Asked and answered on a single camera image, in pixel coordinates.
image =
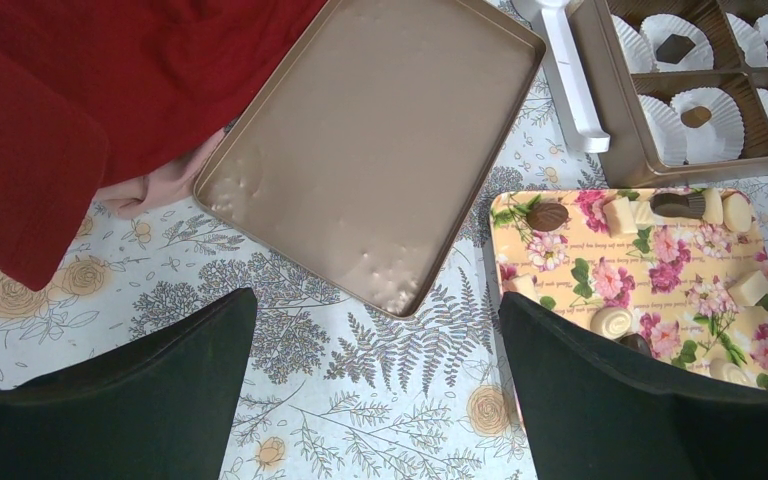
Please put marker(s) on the red garment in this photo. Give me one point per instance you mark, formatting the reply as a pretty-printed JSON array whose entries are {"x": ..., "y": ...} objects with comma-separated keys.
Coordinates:
[{"x": 94, "y": 93}]

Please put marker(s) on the dark square chocolate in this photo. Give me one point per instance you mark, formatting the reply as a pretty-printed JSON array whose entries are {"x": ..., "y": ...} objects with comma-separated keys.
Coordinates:
[{"x": 674, "y": 49}]

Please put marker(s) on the gold box lid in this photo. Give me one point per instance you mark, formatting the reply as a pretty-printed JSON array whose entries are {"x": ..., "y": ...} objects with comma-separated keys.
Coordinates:
[{"x": 362, "y": 155}]

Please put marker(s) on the brown leaf chocolate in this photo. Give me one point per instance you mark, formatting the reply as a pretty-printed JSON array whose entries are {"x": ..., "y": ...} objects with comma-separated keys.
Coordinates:
[{"x": 547, "y": 217}]

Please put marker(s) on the white pole base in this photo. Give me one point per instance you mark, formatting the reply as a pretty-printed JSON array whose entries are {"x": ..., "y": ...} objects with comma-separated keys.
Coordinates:
[{"x": 564, "y": 73}]

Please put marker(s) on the pink garment on hanger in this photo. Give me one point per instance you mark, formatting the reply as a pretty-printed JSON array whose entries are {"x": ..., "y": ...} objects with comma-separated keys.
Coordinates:
[{"x": 165, "y": 185}]

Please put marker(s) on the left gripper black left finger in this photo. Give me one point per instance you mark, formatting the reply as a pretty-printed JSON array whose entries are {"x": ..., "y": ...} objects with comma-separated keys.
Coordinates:
[{"x": 160, "y": 407}]

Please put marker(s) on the floral yellow tray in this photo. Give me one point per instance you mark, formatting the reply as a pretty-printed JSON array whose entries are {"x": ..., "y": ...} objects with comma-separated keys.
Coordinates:
[{"x": 695, "y": 291}]

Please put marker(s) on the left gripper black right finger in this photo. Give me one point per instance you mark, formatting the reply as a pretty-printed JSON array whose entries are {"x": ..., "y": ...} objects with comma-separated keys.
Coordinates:
[{"x": 596, "y": 409}]

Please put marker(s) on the gold chocolate box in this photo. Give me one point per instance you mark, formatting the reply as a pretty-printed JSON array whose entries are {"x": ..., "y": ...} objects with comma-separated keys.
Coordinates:
[{"x": 632, "y": 159}]

